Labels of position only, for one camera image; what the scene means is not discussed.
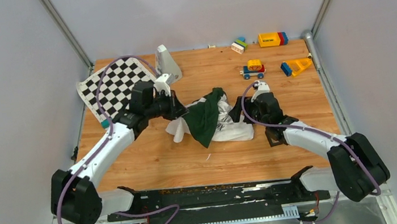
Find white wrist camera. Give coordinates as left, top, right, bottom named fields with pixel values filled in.
left=154, top=73, right=175, bottom=97
left=251, top=81, right=271, bottom=102

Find yellow red blue brick box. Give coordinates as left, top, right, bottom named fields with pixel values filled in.
left=258, top=32, right=289, bottom=48

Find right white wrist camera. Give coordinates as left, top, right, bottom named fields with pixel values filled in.
left=251, top=81, right=271, bottom=102

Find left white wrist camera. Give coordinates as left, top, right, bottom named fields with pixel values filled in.
left=154, top=73, right=175, bottom=97

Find white wedge-shaped stand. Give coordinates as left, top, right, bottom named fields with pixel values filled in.
left=155, top=44, right=183, bottom=83

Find checkerboard calibration sheet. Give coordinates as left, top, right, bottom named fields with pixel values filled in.
left=76, top=57, right=157, bottom=123

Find teal small block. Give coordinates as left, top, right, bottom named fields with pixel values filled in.
left=100, top=120, right=110, bottom=129

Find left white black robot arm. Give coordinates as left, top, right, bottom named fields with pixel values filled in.
left=50, top=74, right=188, bottom=224

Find yellow blue toy scoop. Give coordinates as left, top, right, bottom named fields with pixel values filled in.
left=280, top=57, right=313, bottom=77

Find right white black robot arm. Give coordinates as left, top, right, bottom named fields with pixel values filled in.
left=229, top=92, right=391, bottom=202

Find white green blue bricks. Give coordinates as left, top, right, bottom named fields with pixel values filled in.
left=230, top=37, right=248, bottom=54

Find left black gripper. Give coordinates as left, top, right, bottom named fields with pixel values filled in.
left=142, top=87, right=189, bottom=124

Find white green garment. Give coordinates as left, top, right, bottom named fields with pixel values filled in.
left=166, top=87, right=254, bottom=148

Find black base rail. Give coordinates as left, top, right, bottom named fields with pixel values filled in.
left=107, top=179, right=331, bottom=224

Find toy car with yellow top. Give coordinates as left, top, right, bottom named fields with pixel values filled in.
left=240, top=59, right=266, bottom=80

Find grey metal pipe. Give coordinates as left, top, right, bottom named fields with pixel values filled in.
left=302, top=30, right=322, bottom=71

